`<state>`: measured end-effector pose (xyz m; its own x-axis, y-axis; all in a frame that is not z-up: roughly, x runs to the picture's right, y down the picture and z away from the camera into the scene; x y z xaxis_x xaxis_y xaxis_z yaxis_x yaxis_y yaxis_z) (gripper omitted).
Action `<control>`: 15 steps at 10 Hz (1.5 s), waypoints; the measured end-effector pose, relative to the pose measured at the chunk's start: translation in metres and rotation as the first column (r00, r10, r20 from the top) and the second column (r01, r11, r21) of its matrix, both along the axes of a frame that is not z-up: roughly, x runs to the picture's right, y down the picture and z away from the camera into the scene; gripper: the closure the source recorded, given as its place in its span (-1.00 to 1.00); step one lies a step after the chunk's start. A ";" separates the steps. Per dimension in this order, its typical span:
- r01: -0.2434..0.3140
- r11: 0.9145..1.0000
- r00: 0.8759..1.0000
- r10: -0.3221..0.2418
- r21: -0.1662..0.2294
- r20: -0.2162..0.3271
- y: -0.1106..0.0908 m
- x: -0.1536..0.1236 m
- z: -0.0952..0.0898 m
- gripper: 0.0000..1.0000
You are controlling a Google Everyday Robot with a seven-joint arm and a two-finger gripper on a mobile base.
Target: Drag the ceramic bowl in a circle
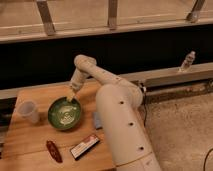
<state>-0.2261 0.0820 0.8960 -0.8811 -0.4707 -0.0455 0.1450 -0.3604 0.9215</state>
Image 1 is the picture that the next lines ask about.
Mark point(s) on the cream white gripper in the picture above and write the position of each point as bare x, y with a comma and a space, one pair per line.
76, 83

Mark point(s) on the green ceramic bowl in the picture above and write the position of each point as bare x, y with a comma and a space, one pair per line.
63, 114

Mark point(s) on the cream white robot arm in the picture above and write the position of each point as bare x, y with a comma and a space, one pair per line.
116, 102

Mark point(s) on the small blue grey sponge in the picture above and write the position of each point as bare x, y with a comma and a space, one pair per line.
97, 122

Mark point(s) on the translucent plastic cup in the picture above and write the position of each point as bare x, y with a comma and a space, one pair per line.
29, 111

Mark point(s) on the red white black box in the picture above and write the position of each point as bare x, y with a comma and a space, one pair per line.
84, 146

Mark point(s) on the dark red oblong object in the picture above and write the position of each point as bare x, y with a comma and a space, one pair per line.
53, 150

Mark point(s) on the clear plastic bottle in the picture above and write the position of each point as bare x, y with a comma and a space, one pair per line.
188, 61

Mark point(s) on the left metal frame bracket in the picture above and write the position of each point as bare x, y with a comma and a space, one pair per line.
46, 17

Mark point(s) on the metal frame bracket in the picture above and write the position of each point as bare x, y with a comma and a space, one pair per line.
112, 14
46, 17
193, 15

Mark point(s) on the middle metal frame bracket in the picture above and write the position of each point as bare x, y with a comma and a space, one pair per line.
112, 14

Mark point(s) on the right metal frame bracket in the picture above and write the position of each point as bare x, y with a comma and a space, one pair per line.
193, 15

